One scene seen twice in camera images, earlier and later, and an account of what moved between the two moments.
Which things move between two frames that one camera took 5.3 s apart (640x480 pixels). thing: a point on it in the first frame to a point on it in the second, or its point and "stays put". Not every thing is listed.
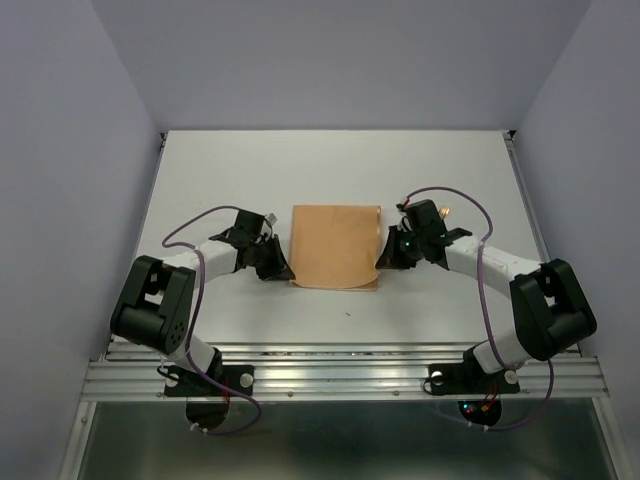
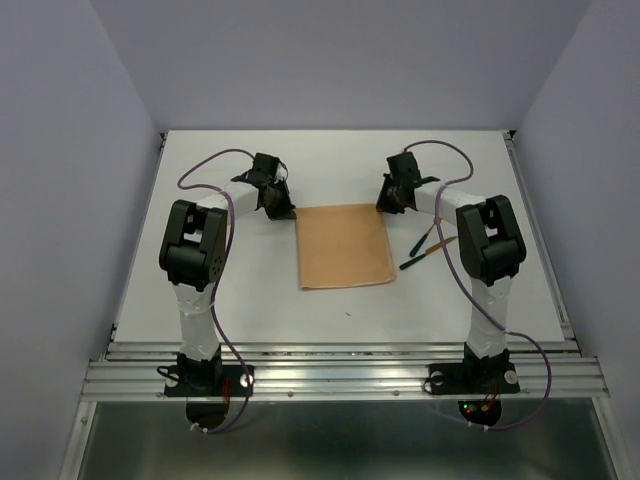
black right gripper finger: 399,253 to 393,198
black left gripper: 279,269 to 285,211
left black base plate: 183,382 stays put
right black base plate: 454,378 stays put
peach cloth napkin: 335,247 stays put
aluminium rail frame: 125,369 stays put
